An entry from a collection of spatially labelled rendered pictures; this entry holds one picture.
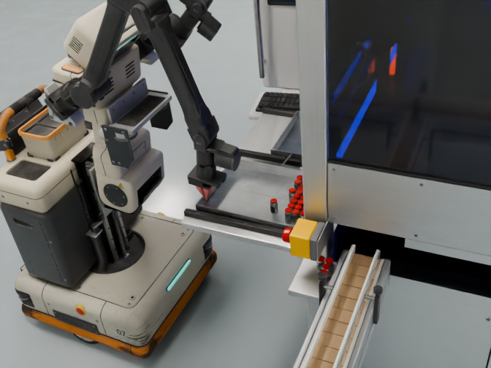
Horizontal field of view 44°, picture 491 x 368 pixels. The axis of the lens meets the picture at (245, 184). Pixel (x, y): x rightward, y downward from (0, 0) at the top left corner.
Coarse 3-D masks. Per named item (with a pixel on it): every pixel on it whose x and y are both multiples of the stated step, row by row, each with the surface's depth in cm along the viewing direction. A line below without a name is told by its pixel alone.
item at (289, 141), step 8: (296, 112) 220; (296, 120) 221; (288, 128) 214; (296, 128) 218; (280, 136) 209; (288, 136) 214; (296, 136) 214; (280, 144) 210; (288, 144) 210; (296, 144) 210; (272, 152) 203; (280, 152) 202; (288, 152) 200; (296, 152) 206
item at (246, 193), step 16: (240, 160) 200; (240, 176) 198; (256, 176) 197; (272, 176) 196; (288, 176) 195; (224, 192) 192; (240, 192) 191; (256, 192) 190; (272, 192) 189; (288, 192) 189; (208, 208) 181; (224, 208) 185; (240, 208) 185; (256, 208) 184; (272, 224) 174; (288, 224) 177
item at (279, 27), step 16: (272, 0) 235; (288, 0) 233; (272, 16) 239; (288, 16) 238; (272, 32) 244; (288, 32) 242; (272, 48) 248; (288, 48) 246; (272, 64) 252; (288, 64) 250; (272, 80) 257; (288, 80) 255
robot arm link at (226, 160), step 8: (200, 136) 167; (216, 136) 175; (200, 144) 169; (216, 144) 172; (224, 144) 172; (216, 152) 171; (224, 152) 170; (232, 152) 170; (216, 160) 172; (224, 160) 171; (232, 160) 171; (224, 168) 174; (232, 168) 172
